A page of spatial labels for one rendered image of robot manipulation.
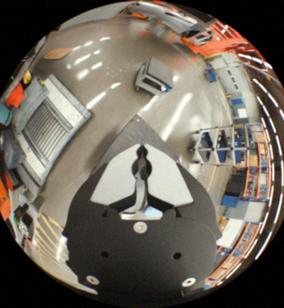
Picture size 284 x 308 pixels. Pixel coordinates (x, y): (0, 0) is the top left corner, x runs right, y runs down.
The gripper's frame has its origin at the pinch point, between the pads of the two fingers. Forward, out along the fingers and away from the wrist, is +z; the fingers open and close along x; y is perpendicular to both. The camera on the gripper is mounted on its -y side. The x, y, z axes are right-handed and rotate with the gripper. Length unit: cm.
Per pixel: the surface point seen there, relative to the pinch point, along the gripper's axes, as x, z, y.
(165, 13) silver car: 40, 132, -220
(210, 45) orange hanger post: 179, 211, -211
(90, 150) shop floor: -46, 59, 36
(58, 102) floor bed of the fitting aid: -74, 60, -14
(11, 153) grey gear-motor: -80, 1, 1
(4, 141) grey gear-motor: -91, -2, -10
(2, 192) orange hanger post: -72, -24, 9
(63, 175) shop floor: -70, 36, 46
